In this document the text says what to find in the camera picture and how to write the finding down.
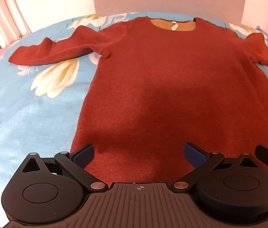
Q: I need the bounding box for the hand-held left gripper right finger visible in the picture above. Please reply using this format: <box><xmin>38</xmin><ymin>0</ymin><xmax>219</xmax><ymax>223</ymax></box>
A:
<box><xmin>172</xmin><ymin>142</ymin><xmax>263</xmax><ymax>193</ymax></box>

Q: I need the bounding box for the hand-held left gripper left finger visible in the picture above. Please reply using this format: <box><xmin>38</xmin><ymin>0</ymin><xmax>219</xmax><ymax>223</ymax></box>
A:
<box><xmin>18</xmin><ymin>143</ymin><xmax>109</xmax><ymax>193</ymax></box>

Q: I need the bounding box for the red knit sweater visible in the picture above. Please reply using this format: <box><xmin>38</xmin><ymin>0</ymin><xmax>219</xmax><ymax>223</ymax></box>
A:
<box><xmin>8</xmin><ymin>17</ymin><xmax>268</xmax><ymax>184</ymax></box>

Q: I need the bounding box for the blue floral bedsheet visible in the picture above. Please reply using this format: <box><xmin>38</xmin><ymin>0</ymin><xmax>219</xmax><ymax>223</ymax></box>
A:
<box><xmin>0</xmin><ymin>11</ymin><xmax>268</xmax><ymax>228</ymax></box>

